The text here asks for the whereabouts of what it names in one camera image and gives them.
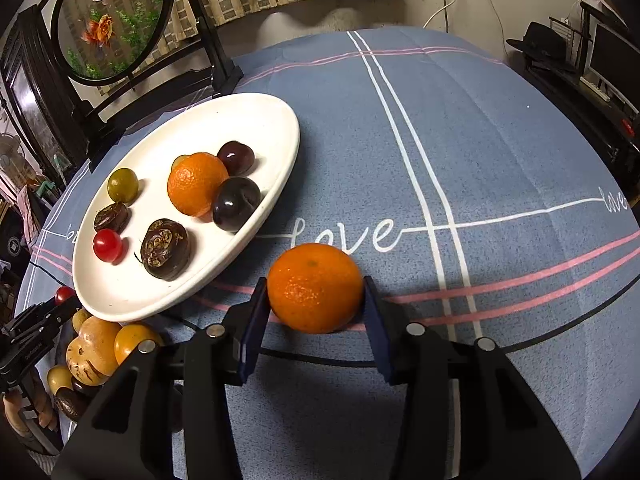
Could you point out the person's left hand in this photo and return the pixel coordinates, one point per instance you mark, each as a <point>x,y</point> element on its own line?
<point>45,412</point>

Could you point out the blue striped tablecloth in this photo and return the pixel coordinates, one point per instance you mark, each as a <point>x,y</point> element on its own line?
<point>450,135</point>

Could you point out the pink cloth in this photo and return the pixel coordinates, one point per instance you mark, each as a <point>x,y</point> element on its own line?
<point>22,200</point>

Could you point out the orange-yellow tomato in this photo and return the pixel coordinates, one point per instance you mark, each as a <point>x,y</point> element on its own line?
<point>132,342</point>

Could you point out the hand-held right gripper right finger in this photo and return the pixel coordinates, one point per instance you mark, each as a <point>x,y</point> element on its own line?
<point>377,330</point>

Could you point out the computer monitor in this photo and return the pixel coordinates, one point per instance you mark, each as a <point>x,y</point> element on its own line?
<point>617,60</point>

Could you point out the striped pepino melon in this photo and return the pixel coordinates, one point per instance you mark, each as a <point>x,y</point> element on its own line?
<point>80,362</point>

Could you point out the red cherry tomato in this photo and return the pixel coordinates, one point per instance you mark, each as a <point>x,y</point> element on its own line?
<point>107,246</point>
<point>65,294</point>

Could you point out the small yellow-green fruit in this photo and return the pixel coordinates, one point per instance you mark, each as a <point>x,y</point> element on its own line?
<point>81,321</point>
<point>60,377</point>

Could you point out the round goldfish screen black stand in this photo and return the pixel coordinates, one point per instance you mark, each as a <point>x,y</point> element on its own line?
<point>110,20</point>

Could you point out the black computer desk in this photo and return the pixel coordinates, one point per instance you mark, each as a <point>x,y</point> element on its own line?
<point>575,105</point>

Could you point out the black hat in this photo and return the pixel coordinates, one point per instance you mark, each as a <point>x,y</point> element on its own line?
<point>542,42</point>

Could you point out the dark purple plum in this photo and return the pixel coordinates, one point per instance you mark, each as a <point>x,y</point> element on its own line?
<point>236,203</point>
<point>236,156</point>

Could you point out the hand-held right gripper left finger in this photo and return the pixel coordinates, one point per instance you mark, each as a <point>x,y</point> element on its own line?
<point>252,330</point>

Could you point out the olive green tomato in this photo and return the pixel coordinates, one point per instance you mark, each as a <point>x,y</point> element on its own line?
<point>122,186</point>

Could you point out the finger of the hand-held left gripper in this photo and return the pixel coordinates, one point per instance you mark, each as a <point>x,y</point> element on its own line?
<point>32,312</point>
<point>57,315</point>

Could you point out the tan oval fruit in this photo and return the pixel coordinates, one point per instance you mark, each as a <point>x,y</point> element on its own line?
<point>100,340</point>

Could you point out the white oval plate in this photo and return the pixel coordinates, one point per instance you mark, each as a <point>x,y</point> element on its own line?
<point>150,135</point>

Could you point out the dark brown water chestnut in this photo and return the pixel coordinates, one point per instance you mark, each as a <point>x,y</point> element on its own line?
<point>111,217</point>
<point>87,388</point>
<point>70,404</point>
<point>165,249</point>

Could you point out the mandarin orange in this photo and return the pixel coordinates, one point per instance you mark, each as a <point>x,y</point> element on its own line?
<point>197,185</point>
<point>315,287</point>

